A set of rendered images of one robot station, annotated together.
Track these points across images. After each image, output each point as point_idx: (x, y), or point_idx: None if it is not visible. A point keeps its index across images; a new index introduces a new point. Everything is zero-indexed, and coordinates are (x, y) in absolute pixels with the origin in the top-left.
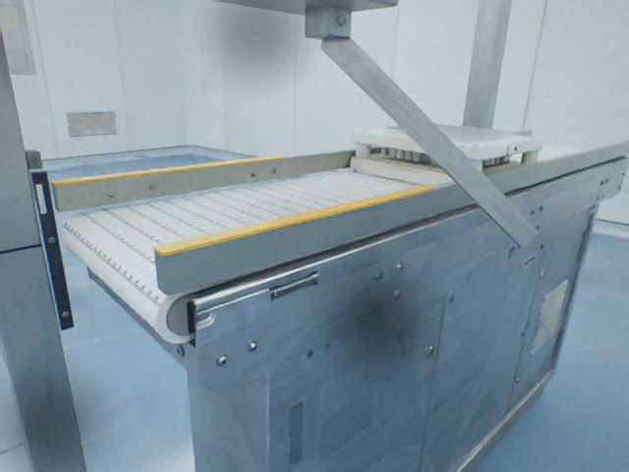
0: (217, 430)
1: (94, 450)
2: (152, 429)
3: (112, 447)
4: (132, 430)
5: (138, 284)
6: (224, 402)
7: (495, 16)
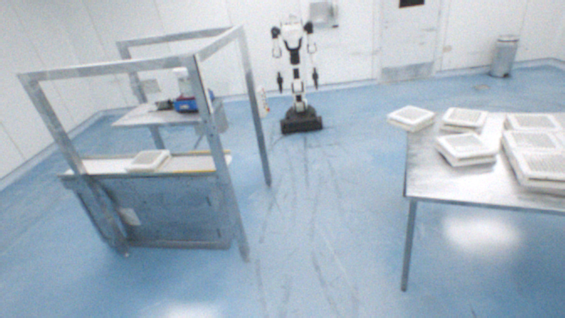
0: (219, 198)
1: (209, 313)
2: (190, 308)
3: (205, 310)
4: (194, 313)
5: (229, 159)
6: (218, 190)
7: (69, 140)
